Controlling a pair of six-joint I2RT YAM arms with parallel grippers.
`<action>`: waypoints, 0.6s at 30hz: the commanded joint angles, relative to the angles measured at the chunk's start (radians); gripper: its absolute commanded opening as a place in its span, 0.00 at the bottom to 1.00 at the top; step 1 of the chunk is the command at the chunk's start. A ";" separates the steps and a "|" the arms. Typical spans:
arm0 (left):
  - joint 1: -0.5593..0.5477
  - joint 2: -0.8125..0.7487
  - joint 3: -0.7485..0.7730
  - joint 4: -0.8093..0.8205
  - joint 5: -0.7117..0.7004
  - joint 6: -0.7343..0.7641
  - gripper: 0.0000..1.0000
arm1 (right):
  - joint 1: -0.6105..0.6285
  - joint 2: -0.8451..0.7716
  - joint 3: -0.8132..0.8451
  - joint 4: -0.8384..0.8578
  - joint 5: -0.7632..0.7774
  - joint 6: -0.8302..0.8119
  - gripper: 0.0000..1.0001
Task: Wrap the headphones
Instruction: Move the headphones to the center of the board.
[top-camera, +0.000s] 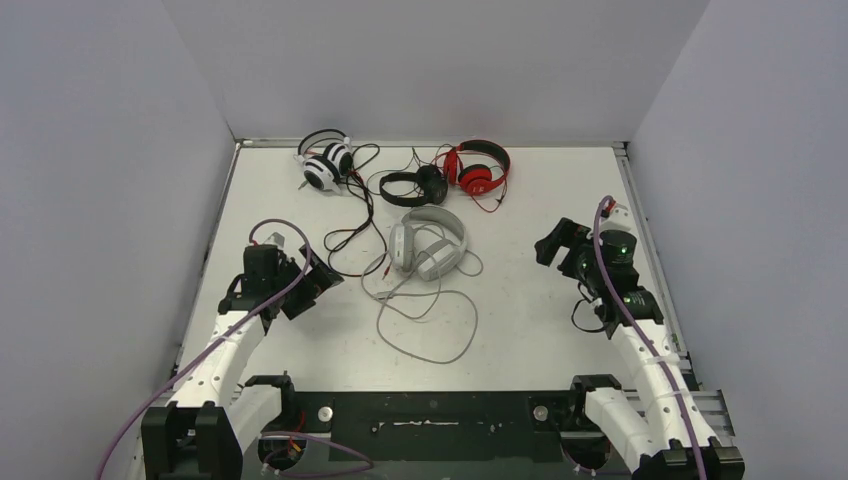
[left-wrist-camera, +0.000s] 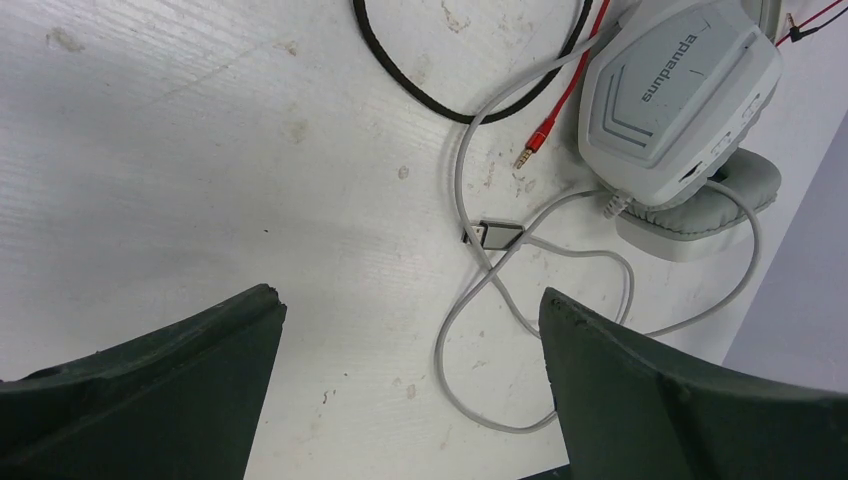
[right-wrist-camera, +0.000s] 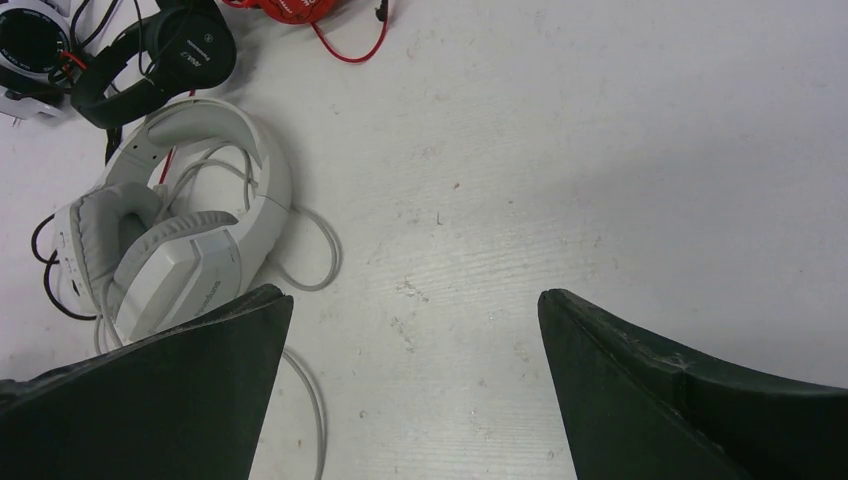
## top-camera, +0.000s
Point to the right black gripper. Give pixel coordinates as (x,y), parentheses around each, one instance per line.
(559,244)

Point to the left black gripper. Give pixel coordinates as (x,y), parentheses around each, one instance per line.
(318,279)

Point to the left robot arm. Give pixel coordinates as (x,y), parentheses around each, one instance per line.
(212,418)

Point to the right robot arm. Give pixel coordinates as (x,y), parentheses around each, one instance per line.
(667,436)

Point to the red headphones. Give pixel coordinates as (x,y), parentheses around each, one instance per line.
(476,179)

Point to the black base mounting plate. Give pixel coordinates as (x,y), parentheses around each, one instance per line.
(542,426)

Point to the aluminium frame rail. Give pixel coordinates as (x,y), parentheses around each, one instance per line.
(654,263)

